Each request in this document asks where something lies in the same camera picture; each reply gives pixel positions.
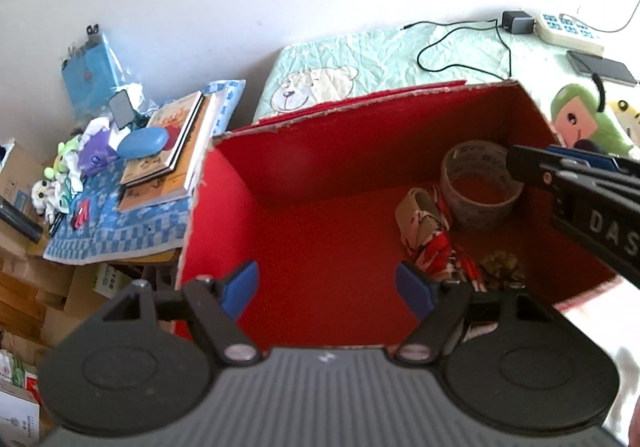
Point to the black charger adapter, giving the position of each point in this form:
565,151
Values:
517,23

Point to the green plush toy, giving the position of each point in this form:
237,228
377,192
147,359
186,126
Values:
580,122

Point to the blue patterned packet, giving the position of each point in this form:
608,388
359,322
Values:
227,102

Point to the brown cardboard box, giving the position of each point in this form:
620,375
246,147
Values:
20,172

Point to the white printed carton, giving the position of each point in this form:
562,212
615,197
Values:
117,282

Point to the blue plastic packet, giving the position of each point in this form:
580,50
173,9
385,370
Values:
90,77

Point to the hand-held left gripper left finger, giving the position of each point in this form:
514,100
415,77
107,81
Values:
242,288

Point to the black cylinder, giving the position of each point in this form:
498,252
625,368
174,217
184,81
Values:
20,222

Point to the brown cardboard carton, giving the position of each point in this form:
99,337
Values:
45,297

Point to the white power strip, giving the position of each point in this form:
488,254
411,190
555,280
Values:
570,29

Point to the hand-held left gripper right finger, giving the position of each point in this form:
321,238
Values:
412,288

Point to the blue checked towel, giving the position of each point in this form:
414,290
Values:
125,232

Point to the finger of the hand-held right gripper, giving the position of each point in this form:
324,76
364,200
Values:
527,167
582,158

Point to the blue glasses case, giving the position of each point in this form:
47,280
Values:
142,143

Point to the small standing mirror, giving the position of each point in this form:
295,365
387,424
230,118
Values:
121,107

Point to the red cardboard box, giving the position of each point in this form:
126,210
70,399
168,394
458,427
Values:
325,207

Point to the stack of books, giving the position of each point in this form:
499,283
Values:
150,194

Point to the purple toy figure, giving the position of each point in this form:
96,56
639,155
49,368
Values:
97,154

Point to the green frog toy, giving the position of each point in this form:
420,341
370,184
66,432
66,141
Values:
62,159

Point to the light green printed quilt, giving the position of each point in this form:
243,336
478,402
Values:
380,57

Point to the printed tape roll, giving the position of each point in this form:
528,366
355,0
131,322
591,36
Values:
477,218

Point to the black smartphone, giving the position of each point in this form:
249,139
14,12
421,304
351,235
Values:
600,67

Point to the beige belt with red scarf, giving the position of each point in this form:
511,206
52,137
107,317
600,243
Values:
430,237

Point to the yellow plush toy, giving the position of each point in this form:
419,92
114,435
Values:
627,119

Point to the small red clip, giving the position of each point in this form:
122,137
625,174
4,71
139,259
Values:
81,214

